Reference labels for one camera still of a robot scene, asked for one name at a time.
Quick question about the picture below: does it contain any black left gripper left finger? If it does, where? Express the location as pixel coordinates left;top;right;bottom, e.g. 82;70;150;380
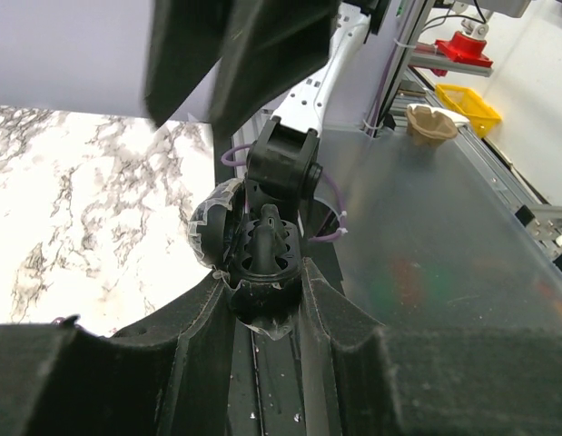
0;276;235;435

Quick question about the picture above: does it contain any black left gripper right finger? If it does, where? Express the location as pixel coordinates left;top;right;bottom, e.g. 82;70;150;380
299;259;562;435

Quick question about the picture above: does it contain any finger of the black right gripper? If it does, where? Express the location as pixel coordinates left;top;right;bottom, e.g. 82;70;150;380
143;0;234;127
207;0;340;142

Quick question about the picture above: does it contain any black earbud charging case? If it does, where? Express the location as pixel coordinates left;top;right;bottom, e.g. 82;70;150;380
187;178;302;341

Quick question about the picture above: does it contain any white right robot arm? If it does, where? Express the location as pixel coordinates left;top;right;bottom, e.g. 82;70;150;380
143;1;389;139

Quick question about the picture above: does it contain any tan paper cup holder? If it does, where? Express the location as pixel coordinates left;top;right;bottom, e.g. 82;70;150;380
405;105;458;147

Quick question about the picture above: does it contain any yellow plastic bin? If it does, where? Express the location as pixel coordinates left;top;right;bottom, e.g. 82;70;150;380
435;84;502;138

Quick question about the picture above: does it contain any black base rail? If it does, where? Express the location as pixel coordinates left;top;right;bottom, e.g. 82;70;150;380
212;122;345;436

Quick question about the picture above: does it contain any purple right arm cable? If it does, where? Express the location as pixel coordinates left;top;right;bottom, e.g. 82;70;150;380
221;45;399;242

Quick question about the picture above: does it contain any red fixture on frame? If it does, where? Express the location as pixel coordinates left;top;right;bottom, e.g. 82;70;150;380
434;18;493;68

